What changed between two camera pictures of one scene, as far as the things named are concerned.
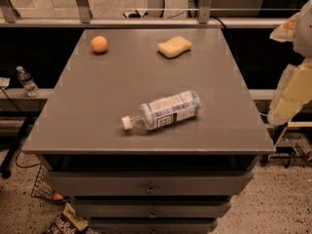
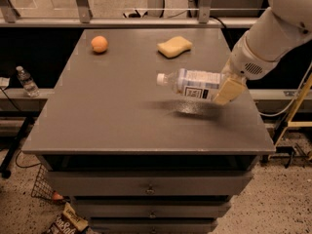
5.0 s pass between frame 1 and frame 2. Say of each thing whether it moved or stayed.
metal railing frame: stayed
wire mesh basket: stayed
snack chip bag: stayed
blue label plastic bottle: moved
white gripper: moved
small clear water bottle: stayed
